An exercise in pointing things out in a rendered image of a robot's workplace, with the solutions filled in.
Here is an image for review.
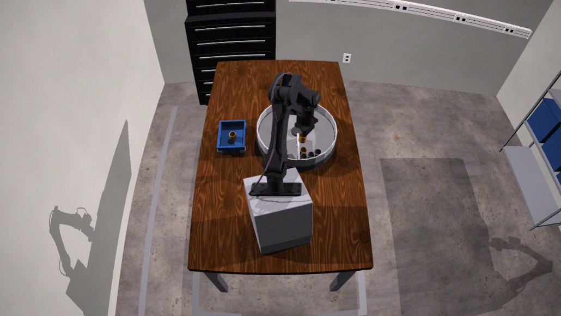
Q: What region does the blue open tray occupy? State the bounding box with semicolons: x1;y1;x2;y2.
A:
217;120;246;153

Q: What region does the white round turntable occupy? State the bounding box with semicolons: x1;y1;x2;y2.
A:
257;104;337;171

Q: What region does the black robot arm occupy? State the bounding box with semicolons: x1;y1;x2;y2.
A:
251;74;321;196

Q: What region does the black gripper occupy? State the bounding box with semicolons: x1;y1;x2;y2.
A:
295;116;318;137

